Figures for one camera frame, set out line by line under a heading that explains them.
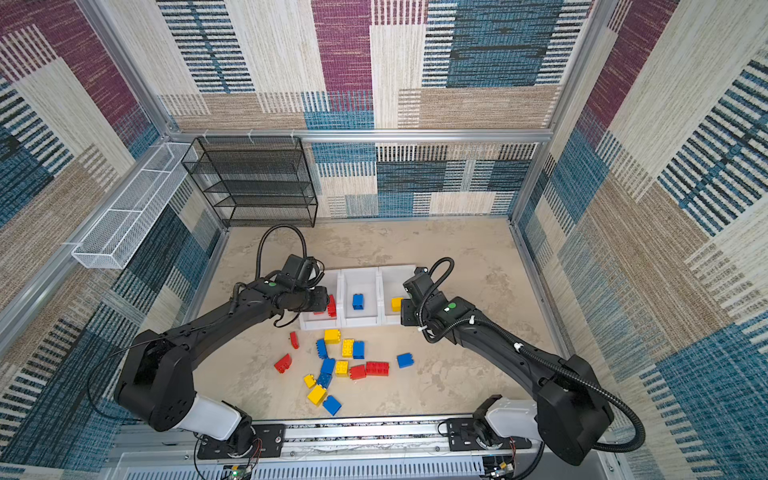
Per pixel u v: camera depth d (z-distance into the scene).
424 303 0.62
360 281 1.00
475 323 0.53
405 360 0.86
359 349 0.87
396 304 0.94
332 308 0.93
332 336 0.89
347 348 0.87
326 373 0.83
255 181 1.09
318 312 0.94
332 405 0.79
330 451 0.73
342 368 0.81
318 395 0.78
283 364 0.83
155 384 0.43
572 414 0.40
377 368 0.83
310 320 0.93
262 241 0.73
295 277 0.69
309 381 0.82
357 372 0.84
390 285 1.01
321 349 0.88
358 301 0.96
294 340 0.87
